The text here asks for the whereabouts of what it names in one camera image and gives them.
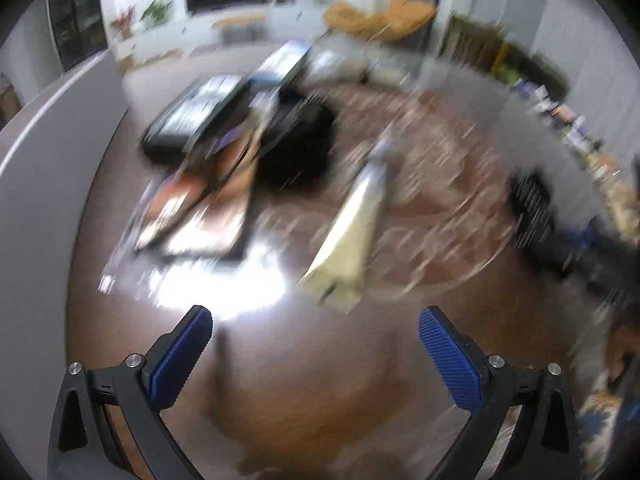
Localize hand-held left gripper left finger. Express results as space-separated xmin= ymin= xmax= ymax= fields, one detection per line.
xmin=47 ymin=304 xmax=215 ymax=480

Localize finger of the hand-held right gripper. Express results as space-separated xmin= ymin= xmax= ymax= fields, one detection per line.
xmin=507 ymin=165 xmax=605 ymax=262

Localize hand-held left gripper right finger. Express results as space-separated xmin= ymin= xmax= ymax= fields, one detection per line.
xmin=418 ymin=306 xmax=581 ymax=480

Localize orange brown printed packet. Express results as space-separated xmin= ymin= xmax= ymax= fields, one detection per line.
xmin=131 ymin=122 xmax=260 ymax=262

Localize bamboo sticks pack clear bag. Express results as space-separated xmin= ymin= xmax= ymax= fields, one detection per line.
xmin=297 ymin=132 xmax=401 ymax=317

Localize black box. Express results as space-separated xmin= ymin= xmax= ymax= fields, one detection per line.
xmin=140 ymin=74 xmax=252 ymax=163

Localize black pouch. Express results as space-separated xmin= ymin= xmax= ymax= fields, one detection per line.
xmin=259 ymin=89 xmax=337 ymax=187

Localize blue and white long box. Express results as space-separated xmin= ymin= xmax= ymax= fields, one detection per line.
xmin=250 ymin=41 xmax=312 ymax=87

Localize person's right forearm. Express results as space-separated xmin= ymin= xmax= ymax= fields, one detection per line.
xmin=602 ymin=310 xmax=640 ymax=392

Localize cluttered side shelf goods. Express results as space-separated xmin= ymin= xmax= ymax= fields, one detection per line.
xmin=500 ymin=57 xmax=640 ymax=241

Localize person's floral clothing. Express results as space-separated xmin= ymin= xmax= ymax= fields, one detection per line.
xmin=575 ymin=385 xmax=635 ymax=467

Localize wooden chair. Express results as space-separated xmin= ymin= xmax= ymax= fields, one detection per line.
xmin=439 ymin=12 xmax=512 ymax=80

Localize grey curved partition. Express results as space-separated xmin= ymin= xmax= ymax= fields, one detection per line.
xmin=0 ymin=50 xmax=127 ymax=480

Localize orange lounge chair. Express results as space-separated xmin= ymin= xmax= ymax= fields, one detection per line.
xmin=375 ymin=0 xmax=437 ymax=44
xmin=324 ymin=1 xmax=383 ymax=37

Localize white television cabinet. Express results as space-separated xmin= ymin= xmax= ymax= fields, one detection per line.
xmin=112 ymin=0 xmax=351 ymax=67

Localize wooden bench black legs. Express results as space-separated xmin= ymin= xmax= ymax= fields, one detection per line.
xmin=212 ymin=14 xmax=267 ymax=44

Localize red flower vase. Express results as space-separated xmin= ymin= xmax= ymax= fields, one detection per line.
xmin=111 ymin=6 xmax=137 ymax=39

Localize dark glass display cabinet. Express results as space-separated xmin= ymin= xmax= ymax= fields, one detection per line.
xmin=47 ymin=0 xmax=109 ymax=74

